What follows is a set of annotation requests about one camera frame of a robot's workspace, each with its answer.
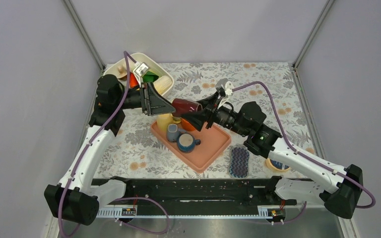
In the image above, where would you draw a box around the toy mushroom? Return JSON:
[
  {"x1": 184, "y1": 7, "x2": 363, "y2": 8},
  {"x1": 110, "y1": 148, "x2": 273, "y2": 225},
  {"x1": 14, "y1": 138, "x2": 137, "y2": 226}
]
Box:
[{"x1": 117, "y1": 65, "x2": 128, "y2": 81}]

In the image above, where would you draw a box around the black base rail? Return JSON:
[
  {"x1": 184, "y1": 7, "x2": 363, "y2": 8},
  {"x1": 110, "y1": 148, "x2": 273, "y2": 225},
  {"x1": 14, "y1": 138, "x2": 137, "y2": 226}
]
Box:
[{"x1": 113, "y1": 177, "x2": 297, "y2": 218}]

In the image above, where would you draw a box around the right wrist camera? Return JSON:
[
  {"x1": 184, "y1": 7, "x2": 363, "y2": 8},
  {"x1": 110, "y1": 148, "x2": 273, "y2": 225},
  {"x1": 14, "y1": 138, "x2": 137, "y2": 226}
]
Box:
[{"x1": 215, "y1": 78, "x2": 234, "y2": 108}]

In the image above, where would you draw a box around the white square bowl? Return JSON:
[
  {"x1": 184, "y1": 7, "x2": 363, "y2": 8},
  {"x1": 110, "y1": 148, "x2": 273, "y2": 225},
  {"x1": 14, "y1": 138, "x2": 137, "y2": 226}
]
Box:
[{"x1": 103, "y1": 53, "x2": 175, "y2": 98}]

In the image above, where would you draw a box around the floral table mat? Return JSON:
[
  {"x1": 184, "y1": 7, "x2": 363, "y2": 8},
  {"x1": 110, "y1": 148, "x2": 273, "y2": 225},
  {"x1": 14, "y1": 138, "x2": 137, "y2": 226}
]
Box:
[{"x1": 94, "y1": 62, "x2": 316, "y2": 179}]

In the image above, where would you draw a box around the orange mug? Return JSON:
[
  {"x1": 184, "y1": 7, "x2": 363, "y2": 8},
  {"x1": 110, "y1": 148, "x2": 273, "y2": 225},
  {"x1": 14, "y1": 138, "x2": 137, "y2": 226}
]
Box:
[{"x1": 181, "y1": 119, "x2": 196, "y2": 131}]

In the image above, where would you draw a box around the grey blue small mug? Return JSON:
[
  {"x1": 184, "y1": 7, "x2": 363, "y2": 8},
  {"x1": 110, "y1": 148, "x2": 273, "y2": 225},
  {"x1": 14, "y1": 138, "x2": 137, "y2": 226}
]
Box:
[{"x1": 166, "y1": 123, "x2": 187, "y2": 142}]

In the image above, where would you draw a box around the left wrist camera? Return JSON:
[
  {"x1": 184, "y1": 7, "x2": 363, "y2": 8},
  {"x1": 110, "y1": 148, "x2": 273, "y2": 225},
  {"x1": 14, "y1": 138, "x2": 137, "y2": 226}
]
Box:
[{"x1": 133, "y1": 61, "x2": 149, "y2": 87}]

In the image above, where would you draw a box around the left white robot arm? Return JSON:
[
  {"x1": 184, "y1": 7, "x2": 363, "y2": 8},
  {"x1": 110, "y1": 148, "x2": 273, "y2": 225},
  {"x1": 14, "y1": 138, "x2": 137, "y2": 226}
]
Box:
[{"x1": 44, "y1": 74, "x2": 175, "y2": 225}]

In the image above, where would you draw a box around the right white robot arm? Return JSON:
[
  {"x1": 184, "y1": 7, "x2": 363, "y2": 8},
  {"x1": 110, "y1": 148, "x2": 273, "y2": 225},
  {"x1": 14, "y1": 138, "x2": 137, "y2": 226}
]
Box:
[{"x1": 180, "y1": 93, "x2": 365, "y2": 219}]

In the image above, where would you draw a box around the blue zigzag sponge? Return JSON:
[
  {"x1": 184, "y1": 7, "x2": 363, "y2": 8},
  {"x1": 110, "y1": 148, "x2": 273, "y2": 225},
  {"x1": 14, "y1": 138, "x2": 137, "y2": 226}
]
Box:
[{"x1": 229, "y1": 147, "x2": 250, "y2": 179}]

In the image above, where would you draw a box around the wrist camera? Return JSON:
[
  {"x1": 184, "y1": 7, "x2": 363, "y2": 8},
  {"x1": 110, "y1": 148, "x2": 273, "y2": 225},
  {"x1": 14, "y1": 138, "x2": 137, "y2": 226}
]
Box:
[
  {"x1": 215, "y1": 78, "x2": 234, "y2": 108},
  {"x1": 133, "y1": 61, "x2": 149, "y2": 87}
]

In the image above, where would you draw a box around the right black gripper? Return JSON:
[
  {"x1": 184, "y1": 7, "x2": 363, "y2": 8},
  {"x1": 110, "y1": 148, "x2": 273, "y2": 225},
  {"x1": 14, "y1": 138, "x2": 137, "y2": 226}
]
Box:
[{"x1": 182, "y1": 90, "x2": 250, "y2": 136}]

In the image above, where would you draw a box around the green toy bok choy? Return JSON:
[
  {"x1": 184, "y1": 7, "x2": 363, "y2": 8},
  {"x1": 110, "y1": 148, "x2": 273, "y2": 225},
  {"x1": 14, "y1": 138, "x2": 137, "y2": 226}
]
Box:
[{"x1": 142, "y1": 71, "x2": 159, "y2": 83}]

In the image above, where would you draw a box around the purple cable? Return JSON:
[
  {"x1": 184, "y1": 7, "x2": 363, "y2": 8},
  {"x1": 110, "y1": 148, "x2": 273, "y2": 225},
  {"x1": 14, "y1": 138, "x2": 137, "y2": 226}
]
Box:
[
  {"x1": 231, "y1": 81, "x2": 377, "y2": 210},
  {"x1": 58, "y1": 51, "x2": 171, "y2": 238}
]

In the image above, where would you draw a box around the tape roll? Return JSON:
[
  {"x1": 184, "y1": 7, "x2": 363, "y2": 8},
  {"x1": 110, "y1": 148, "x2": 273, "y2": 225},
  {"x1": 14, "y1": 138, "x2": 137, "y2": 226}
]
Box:
[{"x1": 264, "y1": 158, "x2": 291, "y2": 173}]

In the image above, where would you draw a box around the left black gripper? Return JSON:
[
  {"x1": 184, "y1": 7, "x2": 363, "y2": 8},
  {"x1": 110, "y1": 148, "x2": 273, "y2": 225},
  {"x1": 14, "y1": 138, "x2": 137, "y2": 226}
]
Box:
[{"x1": 116, "y1": 81, "x2": 177, "y2": 115}]

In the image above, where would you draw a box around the salmon pink tray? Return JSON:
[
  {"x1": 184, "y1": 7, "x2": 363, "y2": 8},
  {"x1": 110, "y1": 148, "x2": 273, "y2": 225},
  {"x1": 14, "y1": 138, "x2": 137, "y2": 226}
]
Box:
[{"x1": 150, "y1": 122, "x2": 231, "y2": 173}]

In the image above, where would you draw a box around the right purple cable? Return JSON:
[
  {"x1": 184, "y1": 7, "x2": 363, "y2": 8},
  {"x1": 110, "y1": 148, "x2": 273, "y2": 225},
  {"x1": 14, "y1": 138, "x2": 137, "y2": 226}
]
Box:
[{"x1": 231, "y1": 81, "x2": 377, "y2": 210}]

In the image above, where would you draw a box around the dark brown small mug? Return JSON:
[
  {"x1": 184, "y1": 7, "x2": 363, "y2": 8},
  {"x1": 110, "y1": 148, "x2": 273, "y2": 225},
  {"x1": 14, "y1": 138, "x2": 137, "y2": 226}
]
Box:
[{"x1": 172, "y1": 98, "x2": 202, "y2": 117}]

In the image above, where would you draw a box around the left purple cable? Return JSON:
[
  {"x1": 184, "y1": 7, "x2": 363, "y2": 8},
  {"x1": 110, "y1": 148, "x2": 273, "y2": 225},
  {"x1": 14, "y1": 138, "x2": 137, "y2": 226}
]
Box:
[{"x1": 58, "y1": 51, "x2": 171, "y2": 238}]

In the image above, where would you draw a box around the yellow mug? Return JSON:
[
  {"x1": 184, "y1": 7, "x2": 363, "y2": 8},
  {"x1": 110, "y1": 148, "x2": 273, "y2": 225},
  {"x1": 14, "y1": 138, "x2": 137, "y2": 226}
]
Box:
[{"x1": 156, "y1": 114, "x2": 181, "y2": 132}]

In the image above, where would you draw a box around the yellow toy cabbage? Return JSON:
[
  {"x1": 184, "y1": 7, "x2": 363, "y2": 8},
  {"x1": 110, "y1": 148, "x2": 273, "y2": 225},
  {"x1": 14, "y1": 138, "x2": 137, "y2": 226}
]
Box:
[{"x1": 153, "y1": 75, "x2": 173, "y2": 96}]

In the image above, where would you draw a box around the dark blue round mug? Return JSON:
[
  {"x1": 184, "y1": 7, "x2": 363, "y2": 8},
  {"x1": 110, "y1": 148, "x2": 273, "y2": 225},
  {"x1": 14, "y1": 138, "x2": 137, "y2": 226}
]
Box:
[{"x1": 177, "y1": 133, "x2": 201, "y2": 153}]

